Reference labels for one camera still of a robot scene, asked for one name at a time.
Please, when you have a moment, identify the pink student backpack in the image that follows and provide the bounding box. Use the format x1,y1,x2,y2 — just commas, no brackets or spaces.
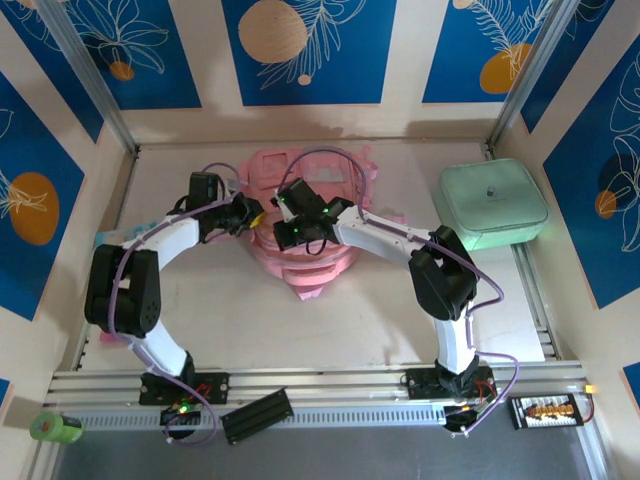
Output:
202,144,407,303

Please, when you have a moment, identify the black ribbed block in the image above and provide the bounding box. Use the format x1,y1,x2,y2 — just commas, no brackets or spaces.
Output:
219,388,295,445

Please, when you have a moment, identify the mint green zip case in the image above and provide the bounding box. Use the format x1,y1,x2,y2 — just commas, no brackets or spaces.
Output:
432,158,551,252

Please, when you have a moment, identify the control board green light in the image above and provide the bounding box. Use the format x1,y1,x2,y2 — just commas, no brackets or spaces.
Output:
158,399,205,427

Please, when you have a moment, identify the control board orange light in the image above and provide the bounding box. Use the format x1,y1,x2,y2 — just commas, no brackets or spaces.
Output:
443,399,499,434

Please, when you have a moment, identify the green tape roll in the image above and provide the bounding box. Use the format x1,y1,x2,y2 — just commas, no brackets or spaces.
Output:
29,412,85,445

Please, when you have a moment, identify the black power distribution board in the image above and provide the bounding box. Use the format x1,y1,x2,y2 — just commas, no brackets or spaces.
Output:
508,393,581,430

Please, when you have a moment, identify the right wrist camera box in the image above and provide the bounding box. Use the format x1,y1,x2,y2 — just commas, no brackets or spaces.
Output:
272,178,327,221

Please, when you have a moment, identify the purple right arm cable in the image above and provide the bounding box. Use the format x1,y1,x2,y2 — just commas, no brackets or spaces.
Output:
282,145,522,437

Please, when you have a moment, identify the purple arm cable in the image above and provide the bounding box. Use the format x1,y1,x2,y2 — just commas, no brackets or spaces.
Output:
282,145,522,437
107,160,240,449

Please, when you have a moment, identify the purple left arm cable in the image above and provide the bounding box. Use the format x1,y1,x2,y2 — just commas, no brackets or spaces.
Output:
107,160,240,449

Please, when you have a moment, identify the aluminium frame rail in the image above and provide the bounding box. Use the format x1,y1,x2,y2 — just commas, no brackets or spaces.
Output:
43,358,590,409

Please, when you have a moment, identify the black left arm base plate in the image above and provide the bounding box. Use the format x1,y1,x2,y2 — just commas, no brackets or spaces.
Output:
138,371,231,406

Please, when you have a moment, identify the grey slotted cable duct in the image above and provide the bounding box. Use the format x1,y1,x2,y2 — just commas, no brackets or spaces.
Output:
47,402,519,435

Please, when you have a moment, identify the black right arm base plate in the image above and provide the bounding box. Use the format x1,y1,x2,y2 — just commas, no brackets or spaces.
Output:
404,367,497,401

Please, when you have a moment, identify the aluminium corner post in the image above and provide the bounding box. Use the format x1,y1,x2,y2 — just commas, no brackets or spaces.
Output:
35,0,142,157
485,0,584,154

